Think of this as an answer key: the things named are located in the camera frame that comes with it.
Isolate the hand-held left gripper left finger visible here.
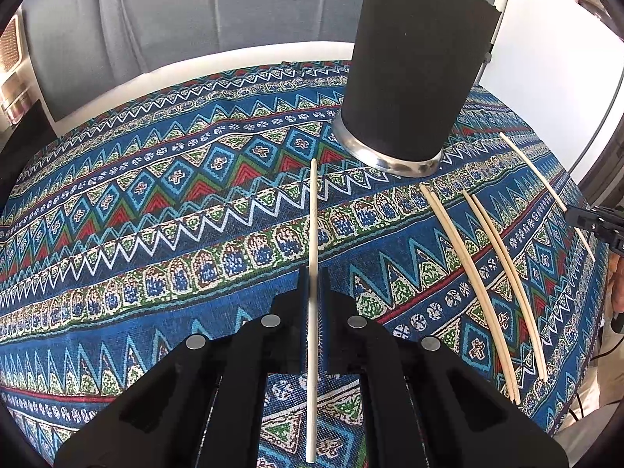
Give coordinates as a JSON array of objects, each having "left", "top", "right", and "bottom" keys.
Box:
[{"left": 58, "top": 268, "right": 311, "bottom": 449}]

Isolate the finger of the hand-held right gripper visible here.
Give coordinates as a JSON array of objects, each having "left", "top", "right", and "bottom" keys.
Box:
[{"left": 568, "top": 206, "right": 615, "bottom": 242}]

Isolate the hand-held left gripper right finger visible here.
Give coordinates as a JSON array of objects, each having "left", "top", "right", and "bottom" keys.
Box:
[{"left": 319, "top": 269, "right": 566, "bottom": 449}]

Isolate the pale wooden chopstick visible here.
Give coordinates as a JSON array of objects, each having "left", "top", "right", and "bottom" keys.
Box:
[
  {"left": 419, "top": 184, "right": 514, "bottom": 393},
  {"left": 499, "top": 131, "right": 596, "bottom": 261},
  {"left": 306, "top": 158, "right": 320, "bottom": 464},
  {"left": 425, "top": 186, "right": 521, "bottom": 405},
  {"left": 471, "top": 194, "right": 549, "bottom": 381},
  {"left": 462, "top": 190, "right": 541, "bottom": 354}
]

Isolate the black cylindrical utensil holder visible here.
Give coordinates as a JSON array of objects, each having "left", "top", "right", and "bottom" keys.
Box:
[{"left": 331, "top": 0, "right": 500, "bottom": 179}]

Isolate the white refrigerator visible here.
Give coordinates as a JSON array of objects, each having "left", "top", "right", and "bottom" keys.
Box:
[{"left": 478, "top": 0, "right": 624, "bottom": 191}]

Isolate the blue patterned tablecloth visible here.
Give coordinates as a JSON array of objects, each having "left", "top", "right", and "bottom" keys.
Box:
[{"left": 0, "top": 61, "right": 610, "bottom": 468}]

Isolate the grey cloth backdrop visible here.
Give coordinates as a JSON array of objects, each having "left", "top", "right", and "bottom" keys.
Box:
[{"left": 22, "top": 0, "right": 505, "bottom": 125}]

